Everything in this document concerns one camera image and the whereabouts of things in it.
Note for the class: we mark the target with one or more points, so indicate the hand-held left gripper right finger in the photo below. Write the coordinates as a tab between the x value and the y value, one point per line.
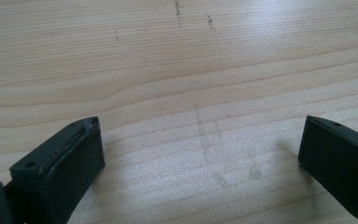
341	158

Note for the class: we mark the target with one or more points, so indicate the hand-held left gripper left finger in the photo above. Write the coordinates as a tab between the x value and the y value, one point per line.
60	169

